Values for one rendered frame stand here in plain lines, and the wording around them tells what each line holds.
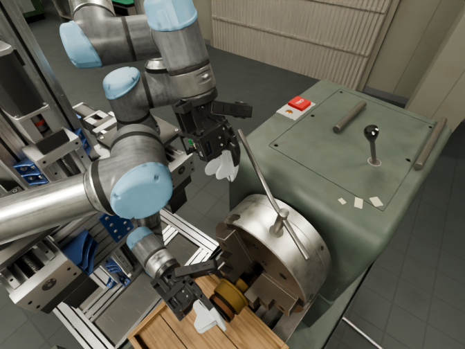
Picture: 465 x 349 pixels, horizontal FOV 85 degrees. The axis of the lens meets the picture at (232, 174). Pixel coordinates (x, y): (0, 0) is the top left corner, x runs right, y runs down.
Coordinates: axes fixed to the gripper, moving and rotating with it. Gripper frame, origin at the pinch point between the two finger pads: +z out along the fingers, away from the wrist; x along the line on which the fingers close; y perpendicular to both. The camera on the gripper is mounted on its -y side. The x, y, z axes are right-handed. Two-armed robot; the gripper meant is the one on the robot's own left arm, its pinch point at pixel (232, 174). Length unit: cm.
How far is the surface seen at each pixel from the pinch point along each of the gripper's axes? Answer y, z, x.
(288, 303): 6.7, 28.2, 15.8
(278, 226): 0.7, 9.9, 11.7
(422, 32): -317, 43, -43
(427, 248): -132, 150, 24
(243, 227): 3.8, 12.1, 3.4
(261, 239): 3.9, 13.2, 8.6
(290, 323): 2, 53, 10
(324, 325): -16, 87, 9
